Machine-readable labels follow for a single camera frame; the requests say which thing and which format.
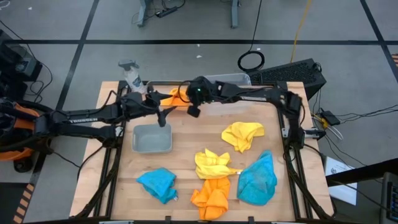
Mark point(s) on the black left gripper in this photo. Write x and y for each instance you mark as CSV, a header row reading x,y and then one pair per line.
x,y
147,101

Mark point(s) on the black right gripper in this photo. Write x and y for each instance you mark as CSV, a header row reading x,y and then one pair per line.
x,y
202,91

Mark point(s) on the orange microfiber towel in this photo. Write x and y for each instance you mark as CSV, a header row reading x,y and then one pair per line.
x,y
211,199
174,100

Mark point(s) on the yellow microfiber towel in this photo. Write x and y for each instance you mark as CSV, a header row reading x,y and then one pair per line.
x,y
211,166
242,133

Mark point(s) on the small blue microfiber towel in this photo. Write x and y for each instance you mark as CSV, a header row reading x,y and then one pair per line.
x,y
157,185

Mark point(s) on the large blue microfiber towel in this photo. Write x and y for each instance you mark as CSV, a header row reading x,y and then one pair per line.
x,y
258,186

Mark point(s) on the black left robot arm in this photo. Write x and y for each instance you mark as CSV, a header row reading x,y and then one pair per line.
x,y
84,119

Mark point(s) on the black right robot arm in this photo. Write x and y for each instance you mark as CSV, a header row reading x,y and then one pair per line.
x,y
248,91

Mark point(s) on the shallow clear plastic bin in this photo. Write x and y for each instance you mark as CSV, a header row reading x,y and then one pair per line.
x,y
168,84

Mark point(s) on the tall clear plastic bin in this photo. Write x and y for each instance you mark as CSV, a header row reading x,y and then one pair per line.
x,y
233,77

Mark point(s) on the grey plastic basket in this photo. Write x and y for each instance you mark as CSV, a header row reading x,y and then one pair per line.
x,y
152,140

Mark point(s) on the white spray bottle grey trigger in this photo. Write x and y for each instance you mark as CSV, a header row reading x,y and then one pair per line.
x,y
132,77

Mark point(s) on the grey desk leg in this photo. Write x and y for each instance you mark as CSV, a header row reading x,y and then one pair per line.
x,y
234,15
142,15

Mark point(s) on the black power strip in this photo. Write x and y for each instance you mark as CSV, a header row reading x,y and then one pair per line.
x,y
166,12

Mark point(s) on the black keyboard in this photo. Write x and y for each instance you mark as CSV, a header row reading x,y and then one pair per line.
x,y
289,73

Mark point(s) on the black power adapter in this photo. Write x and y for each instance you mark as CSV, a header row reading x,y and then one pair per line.
x,y
330,118

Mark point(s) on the black equipment stack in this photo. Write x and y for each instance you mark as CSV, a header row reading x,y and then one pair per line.
x,y
18,65

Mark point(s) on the white paper sheet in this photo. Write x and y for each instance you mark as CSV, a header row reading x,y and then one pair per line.
x,y
334,166

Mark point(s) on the orange and black vacuum cleaner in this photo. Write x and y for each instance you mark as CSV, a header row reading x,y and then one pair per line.
x,y
12,154

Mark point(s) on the hazard striped floor mat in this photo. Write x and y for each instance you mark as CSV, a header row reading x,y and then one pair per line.
x,y
25,199

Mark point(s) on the grey control box with buttons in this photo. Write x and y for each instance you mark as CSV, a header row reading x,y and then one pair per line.
x,y
390,199

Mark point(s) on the black aluminium table frame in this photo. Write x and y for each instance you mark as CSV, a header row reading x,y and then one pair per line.
x,y
281,84

